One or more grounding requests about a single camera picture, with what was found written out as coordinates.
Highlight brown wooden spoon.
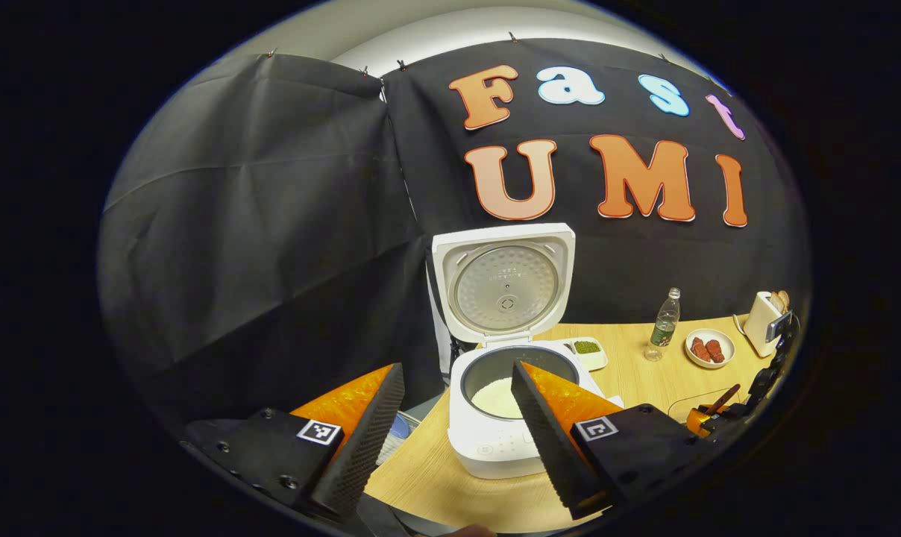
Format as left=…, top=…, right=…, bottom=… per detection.
left=703, top=383, right=742, bottom=417

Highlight thin black cable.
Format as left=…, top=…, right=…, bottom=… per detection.
left=665, top=386, right=729, bottom=420

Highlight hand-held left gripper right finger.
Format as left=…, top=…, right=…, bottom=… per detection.
left=510, top=362, right=712, bottom=521

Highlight white toaster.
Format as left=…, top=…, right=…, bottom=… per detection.
left=741, top=291, right=784, bottom=359

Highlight white divided bean tray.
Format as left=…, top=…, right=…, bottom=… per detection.
left=551, top=337, right=609, bottom=372

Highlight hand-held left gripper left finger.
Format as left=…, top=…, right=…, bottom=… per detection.
left=180, top=363, right=406, bottom=523

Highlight white rice cooker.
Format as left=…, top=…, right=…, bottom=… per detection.
left=424, top=222, right=624, bottom=480

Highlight row of backdrop clips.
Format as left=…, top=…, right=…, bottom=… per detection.
left=266, top=31, right=518, bottom=77

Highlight blue white object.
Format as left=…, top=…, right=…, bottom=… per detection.
left=380, top=412, right=423, bottom=465

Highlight clear plastic water bottle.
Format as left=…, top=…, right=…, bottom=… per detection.
left=644, top=287, right=682, bottom=362

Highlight heap of white rice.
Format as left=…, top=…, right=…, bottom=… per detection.
left=471, top=377, right=527, bottom=420

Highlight white round plate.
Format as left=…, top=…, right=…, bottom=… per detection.
left=685, top=328, right=736, bottom=371

